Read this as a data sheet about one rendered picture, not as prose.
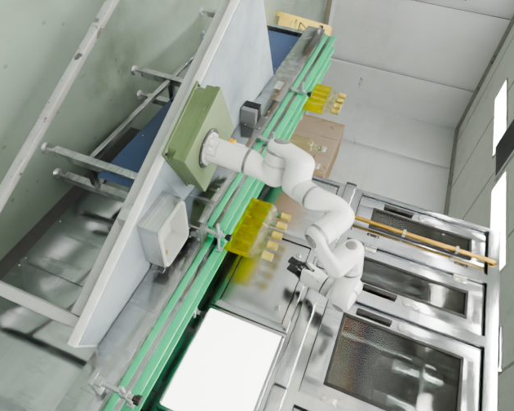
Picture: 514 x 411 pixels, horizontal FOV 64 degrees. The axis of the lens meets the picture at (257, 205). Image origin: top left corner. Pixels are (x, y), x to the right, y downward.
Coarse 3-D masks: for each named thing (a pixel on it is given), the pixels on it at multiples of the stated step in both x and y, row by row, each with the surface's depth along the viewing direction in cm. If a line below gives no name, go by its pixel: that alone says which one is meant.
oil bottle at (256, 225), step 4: (244, 216) 183; (240, 220) 181; (244, 220) 181; (248, 220) 182; (252, 220) 182; (256, 220) 182; (240, 224) 180; (244, 224) 180; (248, 224) 180; (252, 224) 180; (256, 224) 180; (260, 224) 180; (264, 224) 181; (252, 228) 179; (256, 228) 179; (260, 228) 179; (264, 228) 179; (260, 232) 179; (264, 232) 179
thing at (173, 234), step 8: (176, 208) 144; (184, 208) 151; (176, 216) 155; (184, 216) 154; (168, 224) 159; (176, 224) 159; (184, 224) 158; (160, 232) 138; (168, 232) 162; (176, 232) 163; (184, 232) 162; (160, 240) 140; (168, 240) 160; (176, 240) 161; (184, 240) 161; (168, 248) 158; (176, 248) 159; (168, 256) 156; (168, 264) 153
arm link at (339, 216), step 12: (312, 192) 132; (324, 192) 132; (312, 204) 132; (324, 204) 131; (336, 204) 130; (324, 216) 132; (336, 216) 131; (348, 216) 131; (324, 228) 129; (336, 228) 130
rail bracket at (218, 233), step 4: (204, 224) 162; (216, 224) 156; (204, 228) 161; (208, 228) 161; (204, 232) 162; (212, 232) 161; (216, 232) 160; (220, 232) 160; (216, 236) 160; (220, 236) 160; (224, 236) 159; (228, 236) 159; (232, 236) 160; (228, 240) 159; (216, 248) 168; (220, 248) 168; (220, 252) 168
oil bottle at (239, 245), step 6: (234, 240) 174; (240, 240) 174; (246, 240) 175; (228, 246) 174; (234, 246) 173; (240, 246) 172; (246, 246) 172; (252, 246) 173; (234, 252) 176; (240, 252) 174; (246, 252) 172; (252, 252) 172
